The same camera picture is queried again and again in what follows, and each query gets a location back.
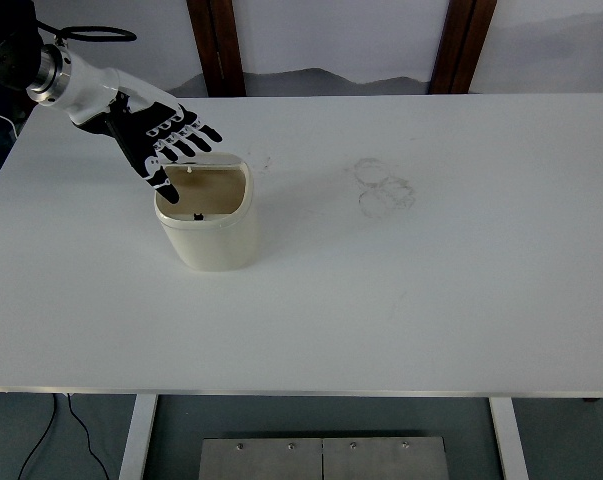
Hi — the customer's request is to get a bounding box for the cream trash bin with lid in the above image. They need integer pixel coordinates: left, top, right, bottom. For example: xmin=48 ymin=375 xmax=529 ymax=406
xmin=153 ymin=152 xmax=259 ymax=273

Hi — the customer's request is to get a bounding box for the grey metal plate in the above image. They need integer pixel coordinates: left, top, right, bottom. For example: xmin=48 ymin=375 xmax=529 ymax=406
xmin=197 ymin=436 xmax=450 ymax=480

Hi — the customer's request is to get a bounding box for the brown wooden screen post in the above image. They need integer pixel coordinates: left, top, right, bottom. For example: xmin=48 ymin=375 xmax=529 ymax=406
xmin=428 ymin=0 xmax=498 ymax=95
xmin=186 ymin=0 xmax=248 ymax=98

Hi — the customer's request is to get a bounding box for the thin black floor cable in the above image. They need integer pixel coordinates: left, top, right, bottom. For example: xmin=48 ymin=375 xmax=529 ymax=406
xmin=66 ymin=392 xmax=110 ymax=480
xmin=15 ymin=392 xmax=60 ymax=480

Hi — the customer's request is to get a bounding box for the grey landscape print screen panel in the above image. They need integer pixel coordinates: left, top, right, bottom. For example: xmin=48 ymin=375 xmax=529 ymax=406
xmin=468 ymin=0 xmax=603 ymax=96
xmin=33 ymin=0 xmax=210 ymax=100
xmin=233 ymin=0 xmax=453 ymax=97

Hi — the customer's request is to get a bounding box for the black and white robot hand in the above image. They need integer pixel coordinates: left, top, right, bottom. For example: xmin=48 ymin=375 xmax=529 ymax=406
xmin=50 ymin=48 xmax=224 ymax=206

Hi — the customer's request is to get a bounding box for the white table leg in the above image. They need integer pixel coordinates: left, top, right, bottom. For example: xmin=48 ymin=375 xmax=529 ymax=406
xmin=117 ymin=394 xmax=159 ymax=480
xmin=489 ymin=397 xmax=531 ymax=480

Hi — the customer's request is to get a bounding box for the thin white cable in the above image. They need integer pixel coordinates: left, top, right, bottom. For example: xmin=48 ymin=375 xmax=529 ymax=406
xmin=0 ymin=92 xmax=21 ymax=146

